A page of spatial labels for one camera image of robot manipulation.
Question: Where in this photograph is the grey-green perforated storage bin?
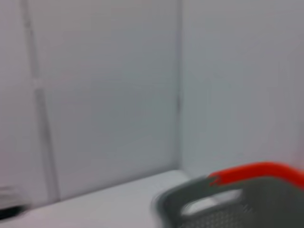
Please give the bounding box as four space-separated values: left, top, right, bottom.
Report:
152 175 304 228

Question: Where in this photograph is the thin grey camera cable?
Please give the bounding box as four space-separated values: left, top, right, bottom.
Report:
22 0 60 200

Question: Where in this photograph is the red bin handle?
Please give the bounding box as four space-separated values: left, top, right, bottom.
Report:
208 161 304 190

